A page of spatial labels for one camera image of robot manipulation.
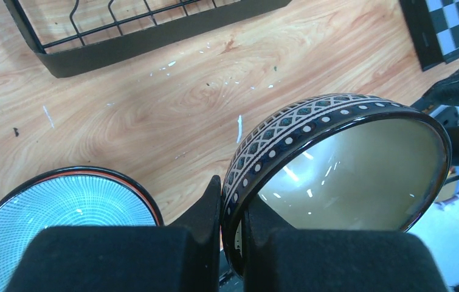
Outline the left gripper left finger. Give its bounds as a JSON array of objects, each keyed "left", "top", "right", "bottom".
[{"left": 7, "top": 176, "right": 221, "bottom": 291}]

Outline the celadon bowl black rim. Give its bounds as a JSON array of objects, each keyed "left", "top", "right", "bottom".
[{"left": 0, "top": 165, "right": 164, "bottom": 291}]

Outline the black white checkerboard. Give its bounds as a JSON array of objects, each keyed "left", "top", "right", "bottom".
[{"left": 399, "top": 0, "right": 459, "bottom": 71}]

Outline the patterned bowl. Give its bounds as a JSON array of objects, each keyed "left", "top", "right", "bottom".
[{"left": 221, "top": 93, "right": 452, "bottom": 275}]

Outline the black wire dish rack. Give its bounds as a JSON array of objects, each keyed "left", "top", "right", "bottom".
[{"left": 4, "top": 1, "right": 289, "bottom": 78}]

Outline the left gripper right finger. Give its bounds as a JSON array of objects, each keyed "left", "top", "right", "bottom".
[{"left": 242, "top": 200, "right": 447, "bottom": 291}]

